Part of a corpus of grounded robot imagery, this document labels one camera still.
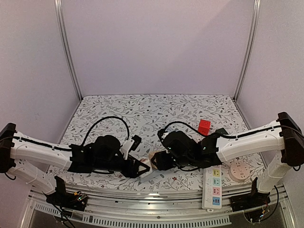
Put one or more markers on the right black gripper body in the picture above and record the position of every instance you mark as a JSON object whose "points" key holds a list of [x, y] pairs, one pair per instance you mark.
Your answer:
{"points": [[164, 160]]}

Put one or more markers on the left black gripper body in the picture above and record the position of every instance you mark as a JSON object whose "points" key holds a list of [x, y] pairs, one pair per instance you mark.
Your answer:
{"points": [[125, 171]]}

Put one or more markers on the white cube adapter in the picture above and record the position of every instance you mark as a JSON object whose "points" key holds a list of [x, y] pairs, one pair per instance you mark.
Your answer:
{"points": [[145, 168]]}

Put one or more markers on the blue power strip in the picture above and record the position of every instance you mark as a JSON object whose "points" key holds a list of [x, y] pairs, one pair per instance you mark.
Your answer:
{"points": [[150, 177]]}

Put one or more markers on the beige cube adapter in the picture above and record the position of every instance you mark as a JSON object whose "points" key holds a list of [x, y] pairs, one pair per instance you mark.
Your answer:
{"points": [[150, 156]]}

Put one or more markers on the red cube socket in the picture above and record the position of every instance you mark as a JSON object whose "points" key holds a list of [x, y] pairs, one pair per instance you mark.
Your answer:
{"points": [[204, 127]]}

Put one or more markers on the white long power strip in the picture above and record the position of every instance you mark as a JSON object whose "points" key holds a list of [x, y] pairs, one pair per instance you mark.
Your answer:
{"points": [[212, 188]]}

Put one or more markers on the dark green cube socket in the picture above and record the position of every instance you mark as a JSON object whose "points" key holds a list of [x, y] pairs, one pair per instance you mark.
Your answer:
{"points": [[221, 131]]}

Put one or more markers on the round pink socket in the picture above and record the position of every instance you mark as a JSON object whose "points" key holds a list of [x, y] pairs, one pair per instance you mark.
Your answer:
{"points": [[239, 171]]}

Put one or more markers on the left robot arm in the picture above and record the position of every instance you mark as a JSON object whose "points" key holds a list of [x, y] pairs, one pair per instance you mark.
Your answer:
{"points": [[104, 156]]}

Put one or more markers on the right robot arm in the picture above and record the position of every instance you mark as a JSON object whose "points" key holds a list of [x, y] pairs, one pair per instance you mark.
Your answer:
{"points": [[282, 135]]}

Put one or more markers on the floral tablecloth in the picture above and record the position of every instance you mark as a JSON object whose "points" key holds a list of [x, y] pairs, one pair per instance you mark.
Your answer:
{"points": [[144, 115]]}

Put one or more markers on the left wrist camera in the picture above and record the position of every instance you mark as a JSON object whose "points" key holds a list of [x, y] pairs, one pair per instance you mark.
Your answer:
{"points": [[130, 145]]}

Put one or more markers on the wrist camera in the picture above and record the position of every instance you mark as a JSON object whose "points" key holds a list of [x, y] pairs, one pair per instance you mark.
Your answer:
{"points": [[162, 133], [130, 145]]}

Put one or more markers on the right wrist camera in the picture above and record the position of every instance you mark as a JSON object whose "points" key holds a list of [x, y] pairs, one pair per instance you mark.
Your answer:
{"points": [[162, 133]]}

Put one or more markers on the aluminium front rail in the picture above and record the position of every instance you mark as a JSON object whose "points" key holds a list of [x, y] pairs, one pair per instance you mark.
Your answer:
{"points": [[173, 209]]}

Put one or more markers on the left aluminium frame post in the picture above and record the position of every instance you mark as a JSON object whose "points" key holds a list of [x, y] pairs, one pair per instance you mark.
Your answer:
{"points": [[66, 48]]}

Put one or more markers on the aluminium frame post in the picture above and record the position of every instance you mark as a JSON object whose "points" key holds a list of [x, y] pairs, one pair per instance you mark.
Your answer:
{"points": [[249, 47], [66, 48]]}

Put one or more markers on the right aluminium frame post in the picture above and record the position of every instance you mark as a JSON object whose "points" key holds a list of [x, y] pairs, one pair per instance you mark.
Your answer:
{"points": [[249, 47]]}

